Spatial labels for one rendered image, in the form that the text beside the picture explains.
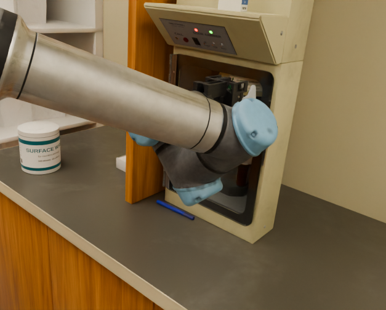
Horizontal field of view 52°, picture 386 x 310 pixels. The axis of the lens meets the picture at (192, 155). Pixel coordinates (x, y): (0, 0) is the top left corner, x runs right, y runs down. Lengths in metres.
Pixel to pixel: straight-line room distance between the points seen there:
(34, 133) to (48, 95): 0.91
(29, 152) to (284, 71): 0.86
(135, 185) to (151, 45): 0.41
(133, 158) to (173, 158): 0.52
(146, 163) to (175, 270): 0.37
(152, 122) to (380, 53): 0.91
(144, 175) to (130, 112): 0.74
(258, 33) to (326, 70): 0.54
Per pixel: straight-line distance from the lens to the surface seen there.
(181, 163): 0.62
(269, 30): 0.83
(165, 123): 0.48
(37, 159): 1.39
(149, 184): 1.23
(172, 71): 1.08
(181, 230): 1.09
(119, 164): 1.42
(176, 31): 0.99
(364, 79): 1.29
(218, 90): 0.76
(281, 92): 0.93
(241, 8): 0.87
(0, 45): 0.43
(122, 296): 1.08
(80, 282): 1.23
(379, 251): 1.19
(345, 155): 1.35
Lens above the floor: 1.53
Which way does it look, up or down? 22 degrees down
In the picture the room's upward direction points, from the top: 5 degrees clockwise
